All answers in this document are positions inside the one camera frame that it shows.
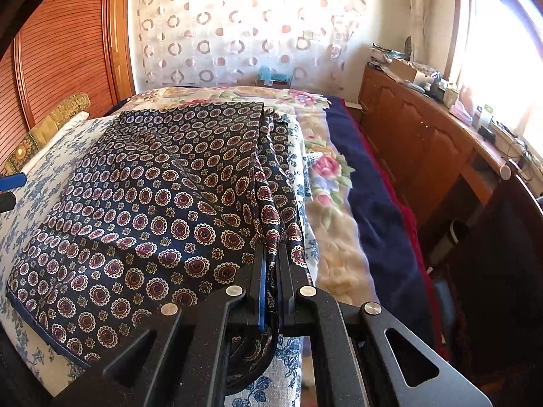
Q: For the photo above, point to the navy medallion print garment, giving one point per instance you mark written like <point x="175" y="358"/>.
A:
<point x="169" y="203"/>

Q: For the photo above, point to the cardboard box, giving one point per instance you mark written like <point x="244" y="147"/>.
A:
<point x="403" y="68"/>

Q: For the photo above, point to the light blue plastic object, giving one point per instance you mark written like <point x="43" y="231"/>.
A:
<point x="273" y="75"/>

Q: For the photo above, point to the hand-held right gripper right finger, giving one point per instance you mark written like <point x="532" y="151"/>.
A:
<point x="283" y="292"/>

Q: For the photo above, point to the pile of small household items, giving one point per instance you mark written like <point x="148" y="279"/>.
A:
<point x="441" y="89"/>

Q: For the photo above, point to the white power strip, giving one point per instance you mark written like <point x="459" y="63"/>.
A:
<point x="505" y="133"/>

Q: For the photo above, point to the white cylindrical container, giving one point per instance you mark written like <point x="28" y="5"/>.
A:
<point x="454" y="237"/>

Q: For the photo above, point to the gold embroidered pillow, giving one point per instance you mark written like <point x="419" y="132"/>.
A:
<point x="55" y="118"/>

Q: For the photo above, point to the white circle pattern curtain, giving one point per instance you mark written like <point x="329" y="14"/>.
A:
<point x="237" y="25"/>

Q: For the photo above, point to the red bedspread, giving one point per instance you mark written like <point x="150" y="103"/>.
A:
<point x="420" y="237"/>

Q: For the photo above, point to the pale side curtain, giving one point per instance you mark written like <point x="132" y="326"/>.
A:
<point x="428" y="17"/>

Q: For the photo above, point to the tissue pack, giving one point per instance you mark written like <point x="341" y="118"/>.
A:
<point x="461" y="112"/>

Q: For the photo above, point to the dark chair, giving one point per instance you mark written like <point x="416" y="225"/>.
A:
<point x="500" y="284"/>

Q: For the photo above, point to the wooden wardrobe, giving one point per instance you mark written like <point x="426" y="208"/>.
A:
<point x="63" y="59"/>

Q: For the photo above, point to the floral blanket with navy border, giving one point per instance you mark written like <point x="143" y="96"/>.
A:
<point x="339" y="203"/>

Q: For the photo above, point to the wooden cabinet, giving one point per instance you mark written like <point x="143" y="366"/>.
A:
<point x="415" y="135"/>

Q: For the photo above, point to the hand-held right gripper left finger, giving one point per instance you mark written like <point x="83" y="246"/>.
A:
<point x="263" y="296"/>

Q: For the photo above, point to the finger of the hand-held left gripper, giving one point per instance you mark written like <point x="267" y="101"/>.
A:
<point x="12" y="181"/>
<point x="6" y="202"/>

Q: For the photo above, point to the window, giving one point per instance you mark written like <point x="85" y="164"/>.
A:
<point x="500" y="59"/>

